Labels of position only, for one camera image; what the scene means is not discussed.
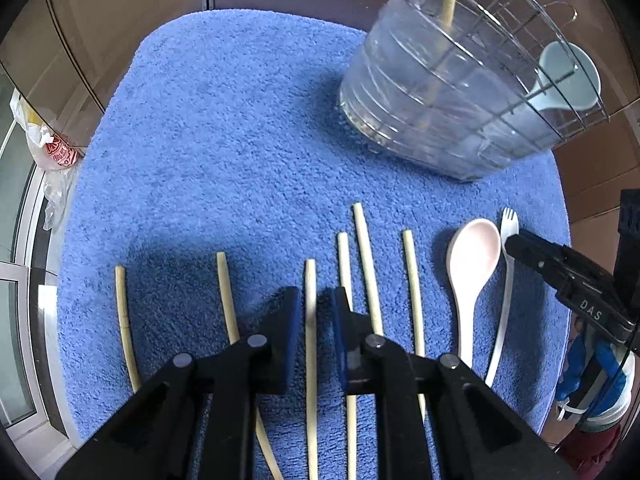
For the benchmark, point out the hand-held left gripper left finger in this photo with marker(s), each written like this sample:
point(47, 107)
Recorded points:
point(295, 320)

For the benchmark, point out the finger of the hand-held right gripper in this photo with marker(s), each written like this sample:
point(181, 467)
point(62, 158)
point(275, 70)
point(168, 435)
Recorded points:
point(537, 255)

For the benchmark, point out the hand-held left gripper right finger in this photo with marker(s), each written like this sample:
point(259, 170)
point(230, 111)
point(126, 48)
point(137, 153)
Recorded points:
point(340, 335)

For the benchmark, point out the bamboo chopstick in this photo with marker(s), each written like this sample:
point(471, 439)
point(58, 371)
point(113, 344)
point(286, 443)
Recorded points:
point(412, 290)
point(366, 270)
point(448, 0)
point(227, 300)
point(311, 320)
point(123, 320)
point(343, 260)

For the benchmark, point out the white plastic fork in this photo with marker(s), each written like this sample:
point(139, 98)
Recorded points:
point(506, 300)

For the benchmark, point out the pale pink spoon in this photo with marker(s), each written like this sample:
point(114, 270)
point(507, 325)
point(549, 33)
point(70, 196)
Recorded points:
point(472, 255)

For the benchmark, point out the blue and white shoe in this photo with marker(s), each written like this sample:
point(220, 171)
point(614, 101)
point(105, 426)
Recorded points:
point(607, 367)

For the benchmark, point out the maroon trouser leg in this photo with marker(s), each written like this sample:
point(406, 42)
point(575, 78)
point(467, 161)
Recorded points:
point(590, 450)

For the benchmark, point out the blue terry mat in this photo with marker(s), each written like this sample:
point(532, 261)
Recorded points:
point(225, 160)

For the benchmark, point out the plastic bag with red print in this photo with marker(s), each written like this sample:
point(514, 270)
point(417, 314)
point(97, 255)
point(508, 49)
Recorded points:
point(50, 150)

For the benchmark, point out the sliding glass door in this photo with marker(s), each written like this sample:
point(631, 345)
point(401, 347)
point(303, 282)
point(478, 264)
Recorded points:
point(15, 185)

